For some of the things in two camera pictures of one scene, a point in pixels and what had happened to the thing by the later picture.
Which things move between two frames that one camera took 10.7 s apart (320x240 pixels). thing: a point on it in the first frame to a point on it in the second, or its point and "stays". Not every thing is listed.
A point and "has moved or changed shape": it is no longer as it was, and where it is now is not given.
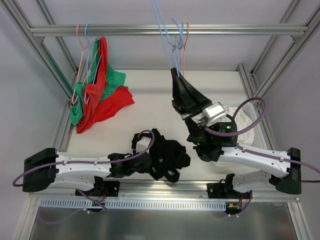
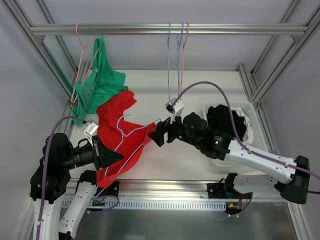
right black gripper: (188, 109) to (170, 130)
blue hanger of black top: (164, 35) to (169, 60)
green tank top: (114, 79) stays
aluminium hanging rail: (168, 30) stays
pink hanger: (184, 48) stays
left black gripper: (157, 153) to (97, 154)
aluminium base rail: (171, 189) stays
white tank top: (243, 123) stays
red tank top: (101, 101) to (119, 136)
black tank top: (168, 157) has moved or changed shape
